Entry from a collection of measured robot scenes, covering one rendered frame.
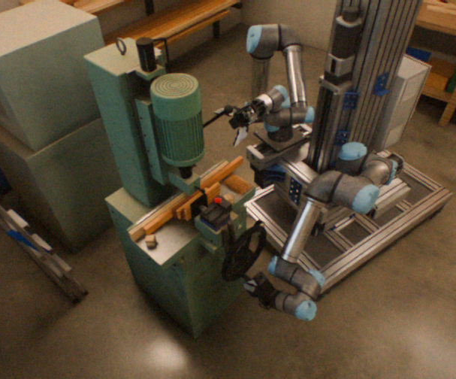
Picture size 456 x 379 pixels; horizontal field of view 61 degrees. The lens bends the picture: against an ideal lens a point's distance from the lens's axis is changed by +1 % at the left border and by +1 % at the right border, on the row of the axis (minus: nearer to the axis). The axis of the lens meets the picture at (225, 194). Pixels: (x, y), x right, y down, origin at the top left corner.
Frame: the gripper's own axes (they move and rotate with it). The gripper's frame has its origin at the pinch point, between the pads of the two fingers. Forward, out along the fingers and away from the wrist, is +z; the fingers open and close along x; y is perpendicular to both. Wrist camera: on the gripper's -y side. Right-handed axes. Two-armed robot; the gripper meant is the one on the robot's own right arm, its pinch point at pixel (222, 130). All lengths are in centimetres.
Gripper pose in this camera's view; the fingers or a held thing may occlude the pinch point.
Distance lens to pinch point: 152.1
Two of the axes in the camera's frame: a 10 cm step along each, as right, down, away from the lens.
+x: 5.1, 8.4, 2.0
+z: -6.9, 5.3, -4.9
